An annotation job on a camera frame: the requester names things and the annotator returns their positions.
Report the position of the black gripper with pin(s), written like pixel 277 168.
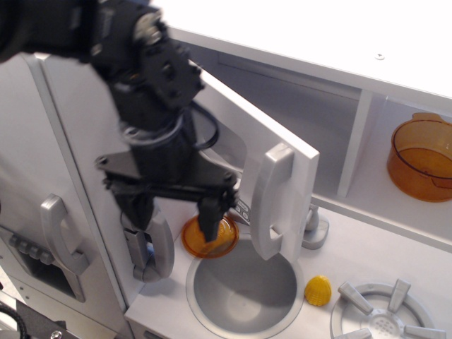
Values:
pixel 171 168

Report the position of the white toy microwave door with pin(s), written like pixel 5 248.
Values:
pixel 246 134

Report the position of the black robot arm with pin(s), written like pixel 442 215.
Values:
pixel 153 85

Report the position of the orange transparent pot lid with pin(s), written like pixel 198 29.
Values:
pixel 195 243

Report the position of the grey round toy sink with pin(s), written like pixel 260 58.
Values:
pixel 241 295

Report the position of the grey toy faucet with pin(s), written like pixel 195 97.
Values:
pixel 316 229

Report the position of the grey ice dispenser panel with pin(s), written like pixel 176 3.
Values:
pixel 39 263

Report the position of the yellow toy corn piece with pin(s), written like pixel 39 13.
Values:
pixel 318 291

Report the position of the white toy kitchen cabinet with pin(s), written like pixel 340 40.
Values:
pixel 56 117

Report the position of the grey toy stove burner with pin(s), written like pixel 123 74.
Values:
pixel 377 310

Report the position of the orange transparent toy pot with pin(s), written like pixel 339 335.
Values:
pixel 419 162

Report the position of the grey oven door handle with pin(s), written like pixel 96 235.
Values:
pixel 151 250

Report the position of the grey microwave door handle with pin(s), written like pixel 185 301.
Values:
pixel 275 169

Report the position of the grey fridge door handle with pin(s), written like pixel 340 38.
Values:
pixel 52 213

